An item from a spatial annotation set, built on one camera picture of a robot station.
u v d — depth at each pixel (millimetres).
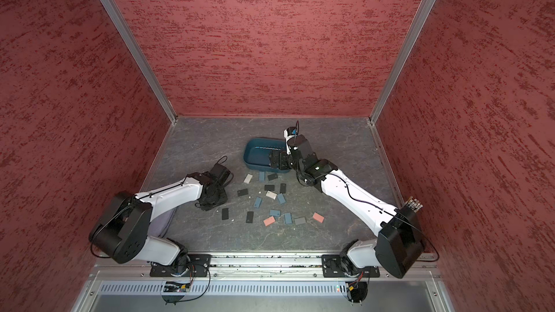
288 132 710
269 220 850
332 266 741
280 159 699
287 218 851
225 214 871
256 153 1061
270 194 920
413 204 721
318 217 854
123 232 435
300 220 852
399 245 406
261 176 974
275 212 855
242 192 923
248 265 761
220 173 739
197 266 743
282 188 947
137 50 917
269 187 944
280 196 906
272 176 974
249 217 854
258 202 896
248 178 965
